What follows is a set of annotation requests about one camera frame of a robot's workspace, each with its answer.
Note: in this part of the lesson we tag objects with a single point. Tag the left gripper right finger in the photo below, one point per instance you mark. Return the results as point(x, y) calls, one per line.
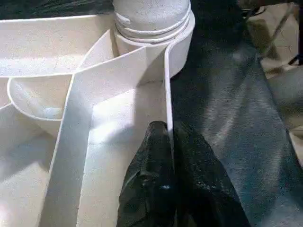
point(203, 189)

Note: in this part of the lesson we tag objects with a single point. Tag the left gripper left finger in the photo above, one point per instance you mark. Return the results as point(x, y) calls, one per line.
point(146, 184)

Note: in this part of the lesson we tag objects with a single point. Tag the white plastic table top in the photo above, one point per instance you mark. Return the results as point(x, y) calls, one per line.
point(71, 118)

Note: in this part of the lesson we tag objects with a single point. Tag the white plastic table leg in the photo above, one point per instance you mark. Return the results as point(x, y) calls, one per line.
point(151, 16)

